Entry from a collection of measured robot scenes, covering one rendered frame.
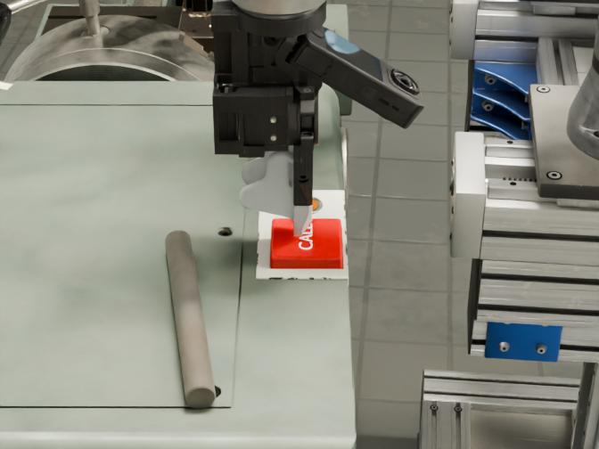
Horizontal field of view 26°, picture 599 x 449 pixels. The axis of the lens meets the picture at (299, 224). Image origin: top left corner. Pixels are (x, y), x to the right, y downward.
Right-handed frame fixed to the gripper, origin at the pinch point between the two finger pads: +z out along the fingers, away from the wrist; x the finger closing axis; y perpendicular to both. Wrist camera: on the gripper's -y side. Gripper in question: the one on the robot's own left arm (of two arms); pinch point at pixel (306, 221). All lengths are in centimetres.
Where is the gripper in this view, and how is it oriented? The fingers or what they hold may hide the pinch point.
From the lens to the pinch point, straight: 108.8
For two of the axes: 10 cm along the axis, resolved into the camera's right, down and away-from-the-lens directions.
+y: -10.0, 0.0, 0.0
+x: 0.0, 5.6, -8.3
